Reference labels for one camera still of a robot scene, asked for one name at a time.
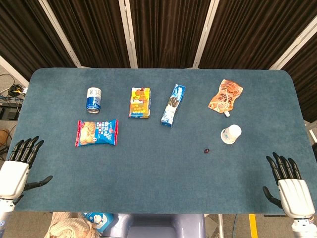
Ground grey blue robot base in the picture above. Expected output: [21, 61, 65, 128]
[102, 213, 207, 238]

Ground grey metal frame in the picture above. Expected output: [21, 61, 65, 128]
[305, 121, 317, 150]

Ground blue white cartoon package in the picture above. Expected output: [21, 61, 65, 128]
[83, 212, 115, 234]

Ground black floor cable bundle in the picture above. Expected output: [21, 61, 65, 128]
[0, 71, 28, 105]

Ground dark brown curtain panel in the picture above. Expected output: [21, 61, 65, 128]
[282, 48, 317, 122]
[129, 0, 214, 69]
[199, 0, 317, 70]
[0, 0, 76, 81]
[47, 0, 132, 68]

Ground blue red snack bag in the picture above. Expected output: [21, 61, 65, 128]
[75, 119, 119, 147]

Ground blue white drink can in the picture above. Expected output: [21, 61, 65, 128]
[86, 87, 103, 114]

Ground long blue cookie box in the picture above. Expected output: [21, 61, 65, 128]
[160, 84, 187, 128]

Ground metal table leg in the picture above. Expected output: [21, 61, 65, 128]
[217, 214, 224, 238]

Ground orange spout pouch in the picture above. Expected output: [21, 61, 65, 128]
[208, 79, 244, 117]

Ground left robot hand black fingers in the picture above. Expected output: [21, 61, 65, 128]
[0, 135, 53, 206]

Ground black equipment box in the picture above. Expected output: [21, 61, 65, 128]
[0, 103, 22, 121]

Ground yellow blue snack box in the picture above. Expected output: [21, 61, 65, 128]
[128, 87, 152, 119]

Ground white paper cup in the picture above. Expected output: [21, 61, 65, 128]
[220, 124, 242, 145]

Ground white partition post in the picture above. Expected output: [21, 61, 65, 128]
[269, 16, 317, 70]
[118, 0, 138, 68]
[39, 0, 84, 68]
[0, 55, 30, 88]
[192, 0, 220, 68]

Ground beige knitted cloth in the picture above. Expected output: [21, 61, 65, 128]
[44, 212, 100, 238]

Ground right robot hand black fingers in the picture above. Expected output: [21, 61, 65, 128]
[262, 152, 317, 220]

